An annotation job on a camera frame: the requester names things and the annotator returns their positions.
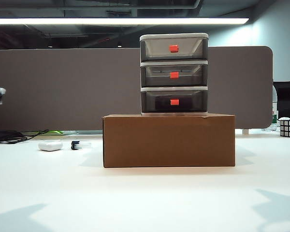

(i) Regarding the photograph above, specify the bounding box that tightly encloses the translucent grey drawer red handle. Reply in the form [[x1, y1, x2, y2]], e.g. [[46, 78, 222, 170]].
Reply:
[[142, 91, 207, 113], [142, 64, 207, 87], [141, 38, 208, 61]]

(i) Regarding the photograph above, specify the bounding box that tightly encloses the black cable bundle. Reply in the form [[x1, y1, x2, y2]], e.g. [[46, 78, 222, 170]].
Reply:
[[0, 129, 50, 145]]

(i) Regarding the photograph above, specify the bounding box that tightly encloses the brown cardboard box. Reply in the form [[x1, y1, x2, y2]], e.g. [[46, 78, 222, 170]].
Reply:
[[102, 113, 236, 168]]

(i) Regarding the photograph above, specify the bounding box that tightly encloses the white plastic drawer cabinet frame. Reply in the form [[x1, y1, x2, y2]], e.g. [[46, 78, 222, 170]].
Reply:
[[139, 33, 210, 116]]

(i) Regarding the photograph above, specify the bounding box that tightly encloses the ceiling light strip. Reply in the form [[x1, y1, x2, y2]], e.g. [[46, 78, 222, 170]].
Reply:
[[0, 17, 250, 26]]

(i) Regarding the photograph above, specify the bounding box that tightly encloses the white earbuds case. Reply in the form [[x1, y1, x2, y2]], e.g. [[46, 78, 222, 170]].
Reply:
[[38, 141, 63, 152]]

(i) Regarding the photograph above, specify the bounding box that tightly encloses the plastic bottle green label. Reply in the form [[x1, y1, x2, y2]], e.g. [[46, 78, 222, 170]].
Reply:
[[271, 101, 280, 127]]

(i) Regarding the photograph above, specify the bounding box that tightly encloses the grey-brown desk partition panel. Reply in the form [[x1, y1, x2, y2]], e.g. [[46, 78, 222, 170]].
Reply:
[[0, 45, 274, 132]]

